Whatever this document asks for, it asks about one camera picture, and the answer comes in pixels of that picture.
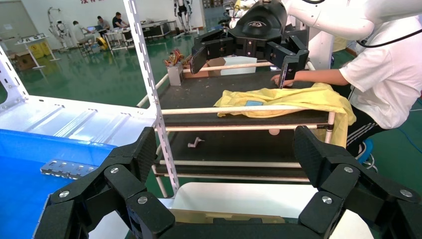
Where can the standing humanoid robot legs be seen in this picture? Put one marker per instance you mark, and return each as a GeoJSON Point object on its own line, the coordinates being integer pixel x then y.
{"type": "Point", "coordinates": [182, 13]}

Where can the white frame table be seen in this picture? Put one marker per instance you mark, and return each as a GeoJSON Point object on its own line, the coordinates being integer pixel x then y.
{"type": "Point", "coordinates": [118, 32]}

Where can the white upright column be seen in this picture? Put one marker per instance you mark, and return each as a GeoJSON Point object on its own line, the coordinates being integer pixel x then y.
{"type": "Point", "coordinates": [321, 49]}

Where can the person bare hand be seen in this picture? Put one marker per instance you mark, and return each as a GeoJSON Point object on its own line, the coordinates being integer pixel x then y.
{"type": "Point", "coordinates": [290, 82]}

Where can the black workbench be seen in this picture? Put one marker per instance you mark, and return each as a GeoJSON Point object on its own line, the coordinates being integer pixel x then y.
{"type": "Point", "coordinates": [158, 28]}

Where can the silver slotted metal part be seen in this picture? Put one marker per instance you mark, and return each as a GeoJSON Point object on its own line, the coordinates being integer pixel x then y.
{"type": "Point", "coordinates": [69, 169]}

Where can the seated person grey shirt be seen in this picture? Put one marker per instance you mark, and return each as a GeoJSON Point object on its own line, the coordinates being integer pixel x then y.
{"type": "Point", "coordinates": [103, 23]}

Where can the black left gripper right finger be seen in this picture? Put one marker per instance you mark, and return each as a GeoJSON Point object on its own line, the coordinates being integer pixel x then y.
{"type": "Point", "coordinates": [343, 184]}

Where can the brown cardboard box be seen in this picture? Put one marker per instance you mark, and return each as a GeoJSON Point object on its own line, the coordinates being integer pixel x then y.
{"type": "Point", "coordinates": [24, 61]}

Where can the white metal shelf rack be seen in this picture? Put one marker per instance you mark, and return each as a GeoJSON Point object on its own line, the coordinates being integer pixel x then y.
{"type": "Point", "coordinates": [82, 115]}

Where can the small grey box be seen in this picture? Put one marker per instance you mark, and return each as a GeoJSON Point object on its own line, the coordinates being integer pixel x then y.
{"type": "Point", "coordinates": [174, 76]}

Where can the white stand desk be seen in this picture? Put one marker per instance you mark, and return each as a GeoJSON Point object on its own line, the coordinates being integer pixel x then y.
{"type": "Point", "coordinates": [33, 39]}

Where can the pipe frame cart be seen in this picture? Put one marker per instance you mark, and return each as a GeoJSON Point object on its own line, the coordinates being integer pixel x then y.
{"type": "Point", "coordinates": [230, 89]}

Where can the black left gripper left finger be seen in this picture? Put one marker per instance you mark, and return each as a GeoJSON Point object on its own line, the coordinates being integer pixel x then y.
{"type": "Point", "coordinates": [125, 178]}

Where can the small white plastic part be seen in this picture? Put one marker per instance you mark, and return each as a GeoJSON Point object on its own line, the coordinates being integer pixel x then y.
{"type": "Point", "coordinates": [194, 143]}

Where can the seated person dark shirt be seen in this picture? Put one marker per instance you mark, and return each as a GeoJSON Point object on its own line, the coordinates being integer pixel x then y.
{"type": "Point", "coordinates": [117, 21]}

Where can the person bare forearm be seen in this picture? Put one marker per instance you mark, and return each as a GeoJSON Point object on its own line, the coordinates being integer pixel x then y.
{"type": "Point", "coordinates": [319, 76]}

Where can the person in white shirt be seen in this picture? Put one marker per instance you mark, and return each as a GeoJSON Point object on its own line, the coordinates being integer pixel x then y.
{"type": "Point", "coordinates": [389, 76]}

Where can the white plastic box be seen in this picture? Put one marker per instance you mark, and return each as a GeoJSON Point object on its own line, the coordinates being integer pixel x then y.
{"type": "Point", "coordinates": [240, 64]}

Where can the seated person white shirt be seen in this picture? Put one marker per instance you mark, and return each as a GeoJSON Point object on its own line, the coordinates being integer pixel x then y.
{"type": "Point", "coordinates": [79, 33]}

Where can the yellow floor sign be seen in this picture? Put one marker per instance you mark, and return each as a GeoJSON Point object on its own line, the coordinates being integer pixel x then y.
{"type": "Point", "coordinates": [35, 51]}
{"type": "Point", "coordinates": [46, 48]}

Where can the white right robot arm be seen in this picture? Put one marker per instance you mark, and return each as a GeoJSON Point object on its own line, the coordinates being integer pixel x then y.
{"type": "Point", "coordinates": [336, 16]}

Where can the white humanoid robot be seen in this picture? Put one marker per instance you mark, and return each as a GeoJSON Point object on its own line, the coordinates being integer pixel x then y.
{"type": "Point", "coordinates": [61, 29]}

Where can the yellow cloth garment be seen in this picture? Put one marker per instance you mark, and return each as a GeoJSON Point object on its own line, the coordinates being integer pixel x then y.
{"type": "Point", "coordinates": [296, 97]}

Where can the open cardboard box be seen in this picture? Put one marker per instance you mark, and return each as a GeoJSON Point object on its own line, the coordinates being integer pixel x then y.
{"type": "Point", "coordinates": [216, 64]}

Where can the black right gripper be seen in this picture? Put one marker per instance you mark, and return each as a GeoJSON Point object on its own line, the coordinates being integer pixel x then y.
{"type": "Point", "coordinates": [257, 23]}

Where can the blue plastic bin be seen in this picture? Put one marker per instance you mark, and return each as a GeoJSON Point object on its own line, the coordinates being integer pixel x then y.
{"type": "Point", "coordinates": [26, 184]}

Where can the round beige knob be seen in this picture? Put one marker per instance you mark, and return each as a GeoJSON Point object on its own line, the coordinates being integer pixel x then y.
{"type": "Point", "coordinates": [274, 132]}

